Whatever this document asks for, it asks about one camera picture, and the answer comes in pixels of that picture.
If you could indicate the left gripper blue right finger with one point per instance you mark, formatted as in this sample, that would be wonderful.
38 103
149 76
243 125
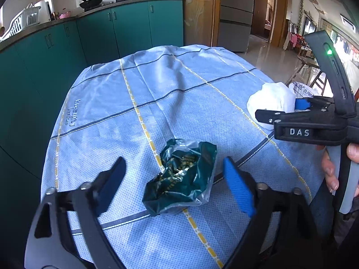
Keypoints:
241 185

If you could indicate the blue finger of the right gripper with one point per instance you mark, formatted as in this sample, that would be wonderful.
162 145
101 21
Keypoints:
267 116
302 104

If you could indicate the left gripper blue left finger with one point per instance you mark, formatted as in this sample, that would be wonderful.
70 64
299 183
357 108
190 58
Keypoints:
106 185

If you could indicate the white bag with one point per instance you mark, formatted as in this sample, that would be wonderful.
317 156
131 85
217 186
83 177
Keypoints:
273 97

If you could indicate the dark green plastic bag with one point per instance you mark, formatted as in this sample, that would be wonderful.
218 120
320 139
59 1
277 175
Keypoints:
186 179

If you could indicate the trash bin with white bag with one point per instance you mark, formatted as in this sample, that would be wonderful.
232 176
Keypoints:
302 91

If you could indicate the teal lower kitchen cabinets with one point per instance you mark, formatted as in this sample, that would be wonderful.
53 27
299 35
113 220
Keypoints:
70 56

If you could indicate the person's right hand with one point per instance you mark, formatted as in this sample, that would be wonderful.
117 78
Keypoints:
329 168

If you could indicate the wooden bench stool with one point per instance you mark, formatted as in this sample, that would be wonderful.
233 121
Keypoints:
309 74

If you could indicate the light blue checked tablecloth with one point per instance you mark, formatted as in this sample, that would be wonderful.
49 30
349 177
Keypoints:
214 109

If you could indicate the grey multi-door refrigerator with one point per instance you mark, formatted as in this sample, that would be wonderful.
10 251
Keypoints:
235 24

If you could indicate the wooden glass sliding door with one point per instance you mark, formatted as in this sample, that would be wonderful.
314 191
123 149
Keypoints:
201 22

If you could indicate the pink bowl on counter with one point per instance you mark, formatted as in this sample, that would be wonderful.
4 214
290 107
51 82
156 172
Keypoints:
65 15

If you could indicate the black wok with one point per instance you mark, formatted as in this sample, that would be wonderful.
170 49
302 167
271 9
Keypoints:
87 4

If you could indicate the white dish rack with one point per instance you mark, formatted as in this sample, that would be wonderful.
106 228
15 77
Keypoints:
29 16

